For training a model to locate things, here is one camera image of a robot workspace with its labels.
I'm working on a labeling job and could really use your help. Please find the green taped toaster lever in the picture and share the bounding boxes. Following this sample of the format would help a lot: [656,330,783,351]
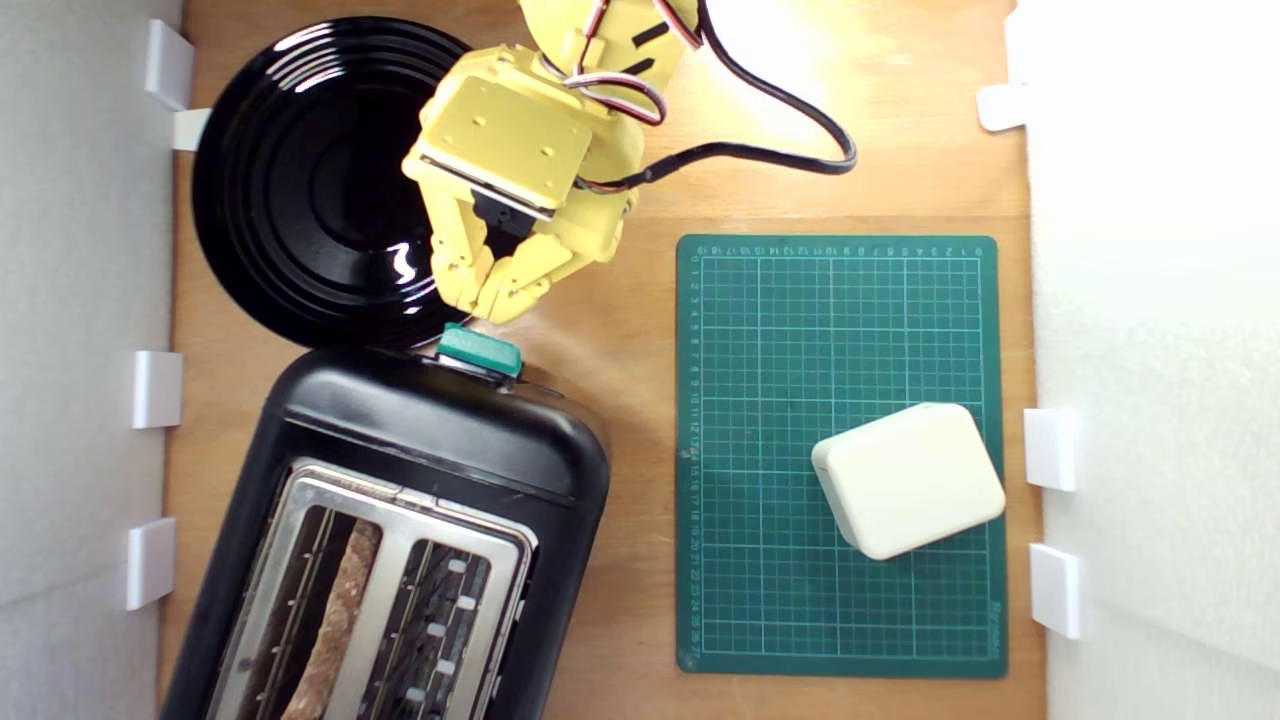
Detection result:
[436,322,524,380]

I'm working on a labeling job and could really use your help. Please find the black two-slot toaster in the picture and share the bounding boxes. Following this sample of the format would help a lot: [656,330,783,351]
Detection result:
[160,345,612,720]

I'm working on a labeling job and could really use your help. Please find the black plate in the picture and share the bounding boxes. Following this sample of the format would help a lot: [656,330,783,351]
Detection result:
[191,16,493,352]

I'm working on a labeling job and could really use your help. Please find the green cutting mat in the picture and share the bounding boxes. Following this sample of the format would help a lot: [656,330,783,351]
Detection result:
[675,234,1009,680]

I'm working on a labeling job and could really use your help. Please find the brown bread slice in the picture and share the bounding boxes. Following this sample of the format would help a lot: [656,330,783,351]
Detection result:
[279,519,383,720]

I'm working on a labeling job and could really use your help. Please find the white block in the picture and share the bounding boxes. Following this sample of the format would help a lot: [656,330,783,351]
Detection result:
[810,401,1008,562]

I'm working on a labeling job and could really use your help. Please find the red white black servo wires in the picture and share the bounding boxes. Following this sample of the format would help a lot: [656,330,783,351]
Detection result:
[563,0,704,127]

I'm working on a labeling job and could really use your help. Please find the black camera cable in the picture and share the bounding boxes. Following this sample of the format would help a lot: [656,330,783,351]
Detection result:
[578,0,859,193]

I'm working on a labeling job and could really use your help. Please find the small white wall clip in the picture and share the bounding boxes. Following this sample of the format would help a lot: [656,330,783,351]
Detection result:
[144,19,195,112]
[126,516,178,612]
[976,82,1032,134]
[1023,406,1082,492]
[171,107,214,153]
[132,349,185,430]
[1029,542,1084,641]

